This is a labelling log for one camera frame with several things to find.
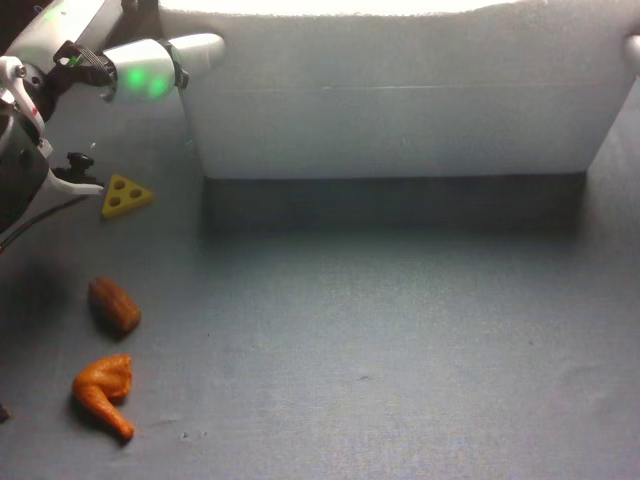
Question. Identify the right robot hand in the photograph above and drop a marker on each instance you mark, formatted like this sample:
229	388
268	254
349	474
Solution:
632	55

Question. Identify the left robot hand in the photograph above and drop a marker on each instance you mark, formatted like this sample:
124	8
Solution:
140	70

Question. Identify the white foam box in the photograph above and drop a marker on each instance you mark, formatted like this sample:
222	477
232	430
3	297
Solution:
400	135

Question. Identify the yellow toy cheese wedge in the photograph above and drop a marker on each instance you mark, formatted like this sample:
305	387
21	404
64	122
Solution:
125	197

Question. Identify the brown toy bread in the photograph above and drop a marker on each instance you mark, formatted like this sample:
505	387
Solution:
115	305

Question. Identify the orange toy chicken wing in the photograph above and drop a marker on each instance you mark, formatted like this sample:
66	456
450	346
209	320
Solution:
100	380

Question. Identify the grey table cloth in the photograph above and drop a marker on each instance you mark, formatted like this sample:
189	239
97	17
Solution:
350	350

